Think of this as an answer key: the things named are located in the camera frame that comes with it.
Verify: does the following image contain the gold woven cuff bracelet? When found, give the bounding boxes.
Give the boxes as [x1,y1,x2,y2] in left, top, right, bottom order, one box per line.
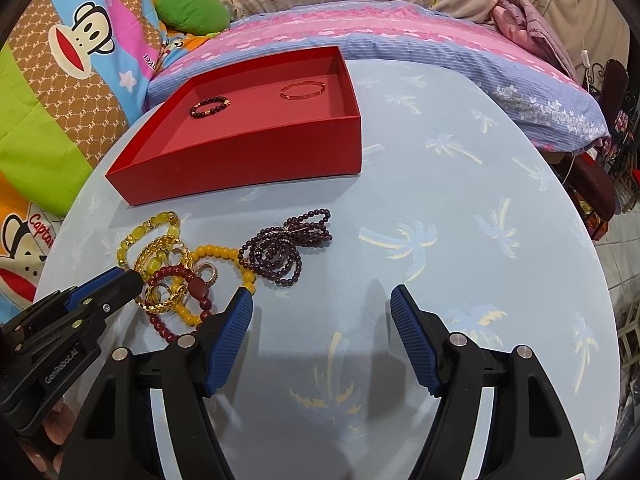
[133,235,193,314]

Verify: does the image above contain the dark red bead bracelet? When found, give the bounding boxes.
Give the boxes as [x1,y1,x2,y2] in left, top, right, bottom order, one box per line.
[147,263,215,345]

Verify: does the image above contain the yellow glass bead bracelet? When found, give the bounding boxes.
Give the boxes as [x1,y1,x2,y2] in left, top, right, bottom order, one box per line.
[116,210,182,281]

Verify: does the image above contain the gold hoop earring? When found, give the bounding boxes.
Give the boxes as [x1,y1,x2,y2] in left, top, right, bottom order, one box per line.
[194,262,218,287]

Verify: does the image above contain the orange yellow bead bracelet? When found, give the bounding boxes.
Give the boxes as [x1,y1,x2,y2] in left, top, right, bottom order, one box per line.
[171,242,257,328]

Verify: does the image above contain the dark purple bead necklace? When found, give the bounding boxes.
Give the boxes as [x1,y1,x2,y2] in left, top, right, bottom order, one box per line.
[236,207,333,288]

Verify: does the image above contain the black gold bead bracelet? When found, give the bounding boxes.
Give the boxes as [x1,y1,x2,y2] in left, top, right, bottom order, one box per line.
[188,95,232,120]

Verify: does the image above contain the gold bangle bracelet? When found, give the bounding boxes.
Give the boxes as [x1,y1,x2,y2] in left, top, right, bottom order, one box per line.
[278,80,327,101]

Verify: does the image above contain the red jewelry tray box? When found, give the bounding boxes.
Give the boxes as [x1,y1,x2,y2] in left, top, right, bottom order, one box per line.
[105,47,362,206]

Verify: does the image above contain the person's left hand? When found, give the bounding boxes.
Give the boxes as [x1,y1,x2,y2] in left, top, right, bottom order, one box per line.
[21,400,75,477]

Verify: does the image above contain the monkey cartoon blanket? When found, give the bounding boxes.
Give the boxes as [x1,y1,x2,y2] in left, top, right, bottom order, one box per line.
[0,0,202,321]

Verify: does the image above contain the dark wooden chair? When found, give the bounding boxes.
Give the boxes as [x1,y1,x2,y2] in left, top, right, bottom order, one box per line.
[553,58,628,240]

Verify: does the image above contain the green plush pillow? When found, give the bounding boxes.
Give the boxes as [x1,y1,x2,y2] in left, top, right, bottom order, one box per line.
[155,0,231,36]

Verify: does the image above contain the pink blue striped bedsheet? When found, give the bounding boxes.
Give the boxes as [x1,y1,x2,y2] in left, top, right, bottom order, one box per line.
[146,1,610,154]

